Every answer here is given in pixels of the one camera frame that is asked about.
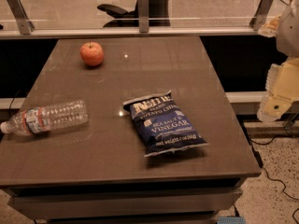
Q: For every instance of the right metal railing bracket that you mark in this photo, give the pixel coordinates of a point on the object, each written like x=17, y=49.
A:
x=259, y=19

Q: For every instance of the grey table with drawers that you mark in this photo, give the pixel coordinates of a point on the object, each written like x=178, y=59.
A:
x=98, y=172

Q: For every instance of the middle metal railing bracket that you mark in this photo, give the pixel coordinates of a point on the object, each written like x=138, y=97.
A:
x=143, y=16

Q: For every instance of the glass railing panel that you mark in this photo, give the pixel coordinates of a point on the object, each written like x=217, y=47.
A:
x=84, y=14

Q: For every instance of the blue potato chips bag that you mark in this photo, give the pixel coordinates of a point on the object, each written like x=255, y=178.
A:
x=162, y=125

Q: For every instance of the metal railing bracket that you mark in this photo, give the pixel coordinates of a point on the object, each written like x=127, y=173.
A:
x=25, y=26
x=259, y=19
x=143, y=16

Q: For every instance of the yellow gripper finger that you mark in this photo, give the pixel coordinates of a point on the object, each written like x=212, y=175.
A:
x=282, y=89
x=269, y=29

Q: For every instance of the black office chair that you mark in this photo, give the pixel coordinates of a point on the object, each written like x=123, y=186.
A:
x=158, y=14

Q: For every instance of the left metal railing bracket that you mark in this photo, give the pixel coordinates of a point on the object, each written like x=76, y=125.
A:
x=25, y=26

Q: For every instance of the red apple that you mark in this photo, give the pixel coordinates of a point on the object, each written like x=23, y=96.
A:
x=92, y=53

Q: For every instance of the clear plastic water bottle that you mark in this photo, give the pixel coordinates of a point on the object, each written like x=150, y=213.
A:
x=43, y=119

